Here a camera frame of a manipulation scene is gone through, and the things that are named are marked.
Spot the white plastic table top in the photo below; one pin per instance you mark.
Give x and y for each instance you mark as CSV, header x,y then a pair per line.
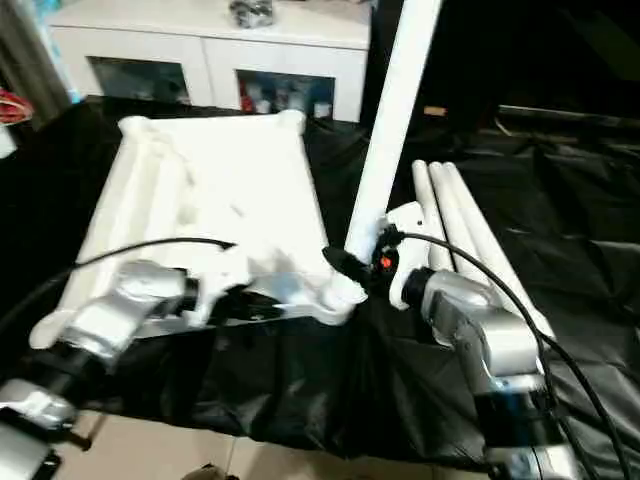
x,y
220,190

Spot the white plastic table leg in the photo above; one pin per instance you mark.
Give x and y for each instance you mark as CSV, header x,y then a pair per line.
x,y
492,255
395,120
428,220
457,225

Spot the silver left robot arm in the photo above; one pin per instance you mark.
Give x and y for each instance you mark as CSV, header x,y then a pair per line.
x,y
110,320

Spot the black plastic mat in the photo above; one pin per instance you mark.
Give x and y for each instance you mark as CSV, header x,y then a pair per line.
x,y
300,390

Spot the small tan tag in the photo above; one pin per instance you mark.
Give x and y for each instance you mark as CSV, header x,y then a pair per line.
x,y
435,111

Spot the small red bottle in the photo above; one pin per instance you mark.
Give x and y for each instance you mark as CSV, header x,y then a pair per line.
x,y
247,98

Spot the white cabinet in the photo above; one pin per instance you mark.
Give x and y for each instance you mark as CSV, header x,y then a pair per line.
x,y
210,45

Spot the grey crumpled bundle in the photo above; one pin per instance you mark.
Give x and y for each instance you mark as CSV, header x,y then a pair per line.
x,y
252,12

